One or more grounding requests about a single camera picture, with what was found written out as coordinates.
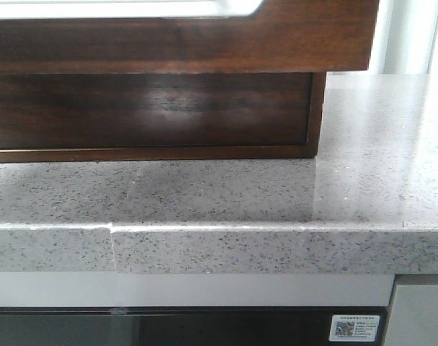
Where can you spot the grey panel under countertop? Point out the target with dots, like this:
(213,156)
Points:
(111,289)

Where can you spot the dark wooden drawer cabinet frame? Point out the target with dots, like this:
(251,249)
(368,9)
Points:
(316,115)

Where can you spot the grey cabinet door panel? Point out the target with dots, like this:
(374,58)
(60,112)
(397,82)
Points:
(413,318)

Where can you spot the white QR code sticker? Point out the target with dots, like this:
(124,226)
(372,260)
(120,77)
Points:
(354,328)

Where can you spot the white curtain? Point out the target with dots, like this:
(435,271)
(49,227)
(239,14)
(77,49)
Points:
(406,38)

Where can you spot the black glass appliance door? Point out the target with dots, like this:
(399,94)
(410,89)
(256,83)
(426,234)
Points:
(177,325)

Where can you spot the wooden drawer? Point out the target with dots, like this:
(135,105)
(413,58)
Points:
(168,108)
(281,36)

